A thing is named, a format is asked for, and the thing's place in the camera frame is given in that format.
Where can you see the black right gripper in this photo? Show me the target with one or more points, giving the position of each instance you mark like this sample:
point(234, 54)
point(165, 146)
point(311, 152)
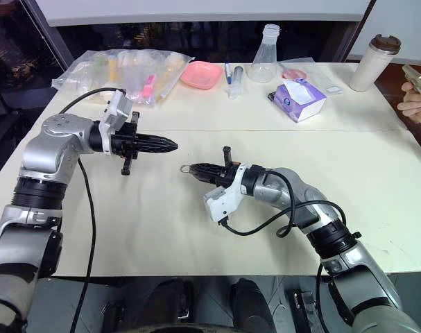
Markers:
point(225, 175)

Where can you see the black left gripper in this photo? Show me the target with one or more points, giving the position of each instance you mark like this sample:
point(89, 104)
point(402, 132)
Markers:
point(124, 139)

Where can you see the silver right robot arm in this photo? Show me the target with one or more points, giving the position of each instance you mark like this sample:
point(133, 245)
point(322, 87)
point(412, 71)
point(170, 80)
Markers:
point(362, 277)

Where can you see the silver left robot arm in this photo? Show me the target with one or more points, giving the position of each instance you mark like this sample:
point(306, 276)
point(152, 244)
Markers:
point(47, 152)

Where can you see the bystander bare hand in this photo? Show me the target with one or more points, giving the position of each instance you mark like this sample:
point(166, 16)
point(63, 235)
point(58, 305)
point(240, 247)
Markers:
point(418, 107)

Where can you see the pink tube in bag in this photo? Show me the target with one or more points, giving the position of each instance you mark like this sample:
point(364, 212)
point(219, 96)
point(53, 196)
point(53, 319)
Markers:
point(147, 87)

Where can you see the pink plastic bowl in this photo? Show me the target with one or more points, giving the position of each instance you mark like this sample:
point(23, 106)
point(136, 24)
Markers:
point(200, 74)

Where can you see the yellow tube in bag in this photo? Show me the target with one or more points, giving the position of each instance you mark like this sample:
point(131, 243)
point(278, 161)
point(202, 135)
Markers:
point(112, 69)

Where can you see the clear plastic bag of supplies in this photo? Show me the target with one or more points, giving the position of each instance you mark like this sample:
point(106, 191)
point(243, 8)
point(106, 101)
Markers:
point(102, 74)

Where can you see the clear plastic syringe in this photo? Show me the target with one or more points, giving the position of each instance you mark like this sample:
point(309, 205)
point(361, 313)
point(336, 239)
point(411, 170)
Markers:
point(237, 81)

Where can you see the blue marker pen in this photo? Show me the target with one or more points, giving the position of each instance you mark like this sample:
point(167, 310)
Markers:
point(228, 73)

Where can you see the purple tissue pack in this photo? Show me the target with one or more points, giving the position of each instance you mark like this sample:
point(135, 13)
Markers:
point(300, 100)

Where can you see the clear plastic conical flask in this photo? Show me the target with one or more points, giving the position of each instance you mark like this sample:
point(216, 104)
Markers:
point(264, 64)

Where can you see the pink petri dish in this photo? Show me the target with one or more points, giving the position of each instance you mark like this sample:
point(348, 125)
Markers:
point(293, 73)

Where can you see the dark rounded shape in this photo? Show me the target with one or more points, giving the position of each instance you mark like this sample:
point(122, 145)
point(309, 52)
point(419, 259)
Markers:
point(251, 305)
point(168, 305)

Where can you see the clear flat plastic packet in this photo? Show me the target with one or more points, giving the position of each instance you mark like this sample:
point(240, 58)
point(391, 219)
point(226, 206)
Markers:
point(326, 83)

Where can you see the white cup with brown lid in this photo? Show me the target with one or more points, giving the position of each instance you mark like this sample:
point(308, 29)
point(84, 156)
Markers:
point(368, 67)

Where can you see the gold smartphone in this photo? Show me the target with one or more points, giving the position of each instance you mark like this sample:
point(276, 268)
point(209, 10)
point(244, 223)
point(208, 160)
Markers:
point(418, 81)

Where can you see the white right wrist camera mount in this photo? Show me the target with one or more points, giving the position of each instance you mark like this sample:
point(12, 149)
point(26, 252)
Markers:
point(224, 203)

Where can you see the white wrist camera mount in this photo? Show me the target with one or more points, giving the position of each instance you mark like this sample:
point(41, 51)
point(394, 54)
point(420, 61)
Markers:
point(119, 108)
point(224, 203)

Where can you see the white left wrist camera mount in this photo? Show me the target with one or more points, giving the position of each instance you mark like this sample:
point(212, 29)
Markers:
point(119, 108)

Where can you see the black metal bracket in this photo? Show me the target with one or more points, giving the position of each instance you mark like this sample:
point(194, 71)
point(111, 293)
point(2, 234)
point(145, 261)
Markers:
point(304, 310)

